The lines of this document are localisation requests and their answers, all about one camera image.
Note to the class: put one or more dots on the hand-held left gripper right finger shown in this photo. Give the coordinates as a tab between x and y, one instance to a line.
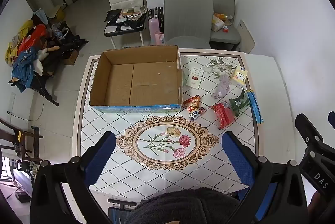
236	158

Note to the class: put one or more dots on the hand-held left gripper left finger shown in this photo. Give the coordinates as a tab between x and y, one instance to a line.
100	156

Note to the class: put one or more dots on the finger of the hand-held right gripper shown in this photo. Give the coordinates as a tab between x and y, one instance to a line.
307	132
332	120

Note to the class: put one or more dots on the red packet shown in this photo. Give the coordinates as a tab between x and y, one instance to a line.
223	114

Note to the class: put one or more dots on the long blue packet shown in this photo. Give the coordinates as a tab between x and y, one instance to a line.
255	106

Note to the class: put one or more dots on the green packet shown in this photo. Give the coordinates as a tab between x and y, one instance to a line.
239	103

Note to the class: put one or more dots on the panda snack packet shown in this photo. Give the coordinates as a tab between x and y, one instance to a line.
196	113

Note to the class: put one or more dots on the orange snack packet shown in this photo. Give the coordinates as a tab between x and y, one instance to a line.
192	103

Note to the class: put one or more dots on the purple sock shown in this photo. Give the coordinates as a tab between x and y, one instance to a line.
222	86

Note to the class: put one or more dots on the white bear tissue pack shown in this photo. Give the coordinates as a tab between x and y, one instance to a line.
238	77

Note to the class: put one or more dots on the white paper packet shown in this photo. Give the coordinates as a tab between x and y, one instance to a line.
195	78

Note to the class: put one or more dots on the dark fleece clothing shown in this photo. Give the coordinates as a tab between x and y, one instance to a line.
183	205

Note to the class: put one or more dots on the dark wooden chair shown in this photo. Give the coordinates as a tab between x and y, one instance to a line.
23	140

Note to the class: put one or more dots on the small floor cardboard box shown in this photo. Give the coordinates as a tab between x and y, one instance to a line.
71	56

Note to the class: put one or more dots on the white board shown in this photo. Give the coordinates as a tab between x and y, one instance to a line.
246	37

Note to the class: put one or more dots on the white tan plush toy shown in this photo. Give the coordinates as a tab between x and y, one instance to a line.
43	54

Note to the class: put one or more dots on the blue jacket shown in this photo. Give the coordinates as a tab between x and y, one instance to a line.
24	67

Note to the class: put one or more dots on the small grey chair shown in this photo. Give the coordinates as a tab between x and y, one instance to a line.
225	30

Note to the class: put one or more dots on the pink gift bag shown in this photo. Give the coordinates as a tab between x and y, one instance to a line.
159	38

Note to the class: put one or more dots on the black bag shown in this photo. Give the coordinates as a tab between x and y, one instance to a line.
125	24

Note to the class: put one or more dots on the red plastic bag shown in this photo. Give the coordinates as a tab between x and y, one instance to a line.
31	39

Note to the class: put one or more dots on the white plastic bag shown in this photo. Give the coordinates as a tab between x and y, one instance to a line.
217	23

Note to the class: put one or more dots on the pink suitcase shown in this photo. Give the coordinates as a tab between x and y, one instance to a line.
155	26

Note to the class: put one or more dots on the yellow cloth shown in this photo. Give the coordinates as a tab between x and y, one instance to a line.
14	43

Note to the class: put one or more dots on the stack of papers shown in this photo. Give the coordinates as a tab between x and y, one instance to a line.
132	13

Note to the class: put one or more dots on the large grey chair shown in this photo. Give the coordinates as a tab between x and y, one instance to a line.
187	20

